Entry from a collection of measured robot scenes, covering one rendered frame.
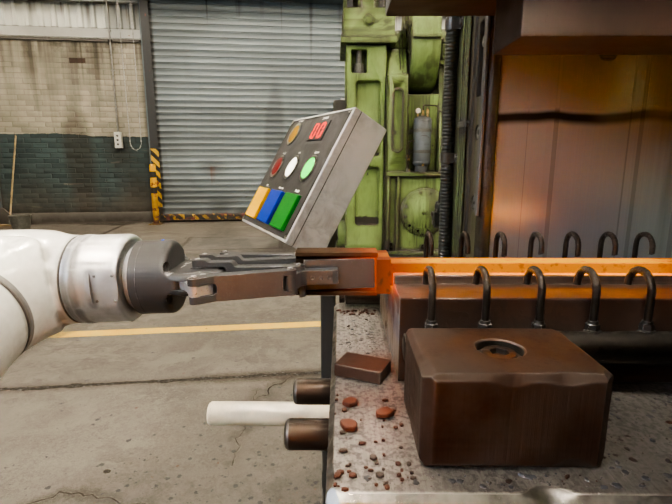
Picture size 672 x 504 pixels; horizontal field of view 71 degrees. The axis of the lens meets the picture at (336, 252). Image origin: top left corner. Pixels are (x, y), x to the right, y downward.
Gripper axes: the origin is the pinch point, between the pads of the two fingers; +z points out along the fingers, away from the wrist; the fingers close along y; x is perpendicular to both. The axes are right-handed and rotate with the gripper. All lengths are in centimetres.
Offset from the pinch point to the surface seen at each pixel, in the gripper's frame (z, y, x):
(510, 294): 15.0, 6.5, -1.0
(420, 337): 5.9, 13.6, -1.9
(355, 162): 3.3, -42.5, 10.2
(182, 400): -76, -153, -97
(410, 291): 6.4, 5.6, -0.7
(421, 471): 4.9, 19.9, -8.4
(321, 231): -3.4, -39.6, -2.1
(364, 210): 28, -494, -50
